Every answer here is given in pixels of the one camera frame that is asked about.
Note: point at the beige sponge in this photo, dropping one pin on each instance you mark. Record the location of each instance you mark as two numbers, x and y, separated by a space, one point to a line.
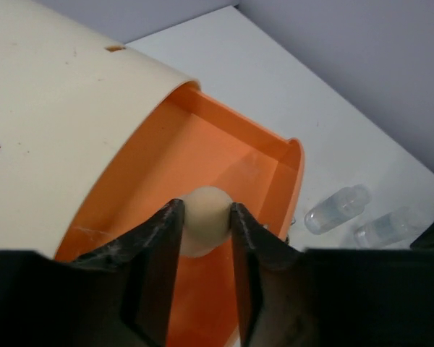
206 221

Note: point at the orange top drawer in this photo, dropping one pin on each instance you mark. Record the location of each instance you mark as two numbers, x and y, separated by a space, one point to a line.
189 141

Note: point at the cream round drawer organizer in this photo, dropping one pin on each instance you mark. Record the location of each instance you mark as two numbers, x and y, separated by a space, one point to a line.
69 100

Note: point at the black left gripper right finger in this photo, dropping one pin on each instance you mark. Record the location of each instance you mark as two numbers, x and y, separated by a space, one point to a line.
328 297

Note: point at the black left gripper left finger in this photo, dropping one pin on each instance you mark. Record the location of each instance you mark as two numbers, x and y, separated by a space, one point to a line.
119 294

